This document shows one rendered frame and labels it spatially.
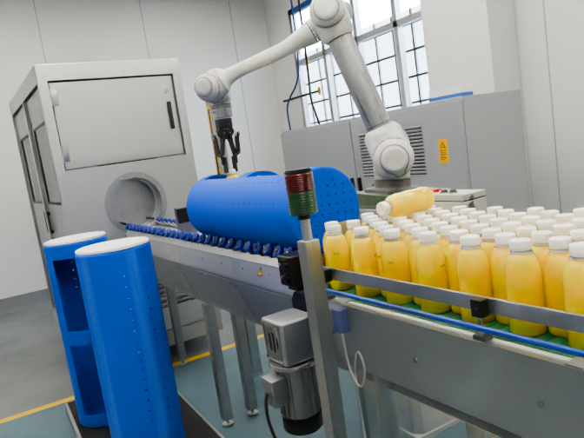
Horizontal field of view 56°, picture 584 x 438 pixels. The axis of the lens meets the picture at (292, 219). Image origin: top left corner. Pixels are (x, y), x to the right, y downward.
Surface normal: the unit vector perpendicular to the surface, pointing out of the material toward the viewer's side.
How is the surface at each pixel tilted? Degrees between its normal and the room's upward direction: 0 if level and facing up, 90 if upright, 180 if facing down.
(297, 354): 90
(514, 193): 90
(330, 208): 90
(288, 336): 90
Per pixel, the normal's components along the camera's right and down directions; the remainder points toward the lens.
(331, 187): 0.53, 0.04
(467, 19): -0.86, 0.19
